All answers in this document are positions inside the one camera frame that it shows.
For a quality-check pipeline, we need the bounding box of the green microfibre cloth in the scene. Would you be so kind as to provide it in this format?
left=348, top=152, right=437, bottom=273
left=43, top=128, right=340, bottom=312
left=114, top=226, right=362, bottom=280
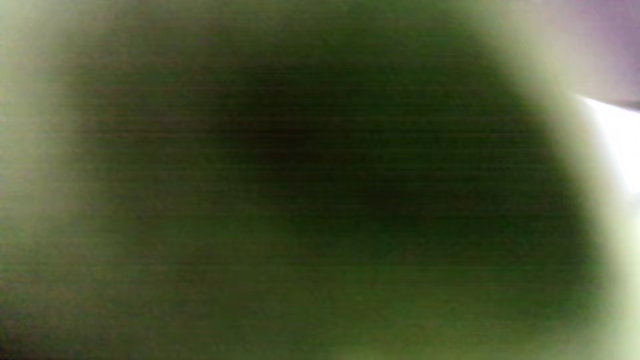
left=0, top=0, right=626, bottom=360

